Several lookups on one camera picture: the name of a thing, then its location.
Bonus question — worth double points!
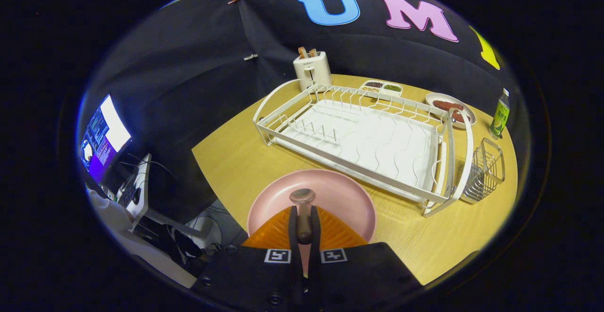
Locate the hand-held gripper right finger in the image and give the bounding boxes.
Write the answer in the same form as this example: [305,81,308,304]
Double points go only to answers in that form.
[308,206,424,312]

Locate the pink plate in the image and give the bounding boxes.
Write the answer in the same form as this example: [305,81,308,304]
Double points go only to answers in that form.
[247,169,377,275]

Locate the computer monitor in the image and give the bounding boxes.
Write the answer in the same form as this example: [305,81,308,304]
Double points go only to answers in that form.
[80,94,132,186]

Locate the black backdrop cloth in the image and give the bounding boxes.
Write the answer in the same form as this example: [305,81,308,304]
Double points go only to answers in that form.
[85,0,520,223]

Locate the white toaster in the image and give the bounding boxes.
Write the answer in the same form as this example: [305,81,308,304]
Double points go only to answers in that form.
[293,51,333,91]

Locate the spoon with brown handle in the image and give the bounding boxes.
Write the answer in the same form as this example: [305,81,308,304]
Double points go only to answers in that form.
[289,188,316,245]

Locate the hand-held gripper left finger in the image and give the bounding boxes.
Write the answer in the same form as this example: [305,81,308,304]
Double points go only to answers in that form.
[191,205,303,312]

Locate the beige plate with sausages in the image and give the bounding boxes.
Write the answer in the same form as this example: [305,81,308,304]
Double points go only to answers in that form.
[425,93,477,130]

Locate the white round appliance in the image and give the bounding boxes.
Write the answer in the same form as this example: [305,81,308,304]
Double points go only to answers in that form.
[186,213,223,251]

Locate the white divided dish with beans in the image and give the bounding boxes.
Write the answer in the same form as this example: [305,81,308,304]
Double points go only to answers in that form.
[358,80,403,101]

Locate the green drink bottle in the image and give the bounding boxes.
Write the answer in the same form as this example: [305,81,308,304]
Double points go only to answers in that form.
[489,88,512,141]

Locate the metal wire basket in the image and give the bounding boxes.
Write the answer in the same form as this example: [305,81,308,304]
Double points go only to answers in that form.
[460,137,506,204]

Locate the white dish rack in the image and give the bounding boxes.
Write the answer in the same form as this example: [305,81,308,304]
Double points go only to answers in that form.
[252,78,475,218]

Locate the white desk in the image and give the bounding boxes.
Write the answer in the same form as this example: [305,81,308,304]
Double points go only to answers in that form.
[86,186,197,289]

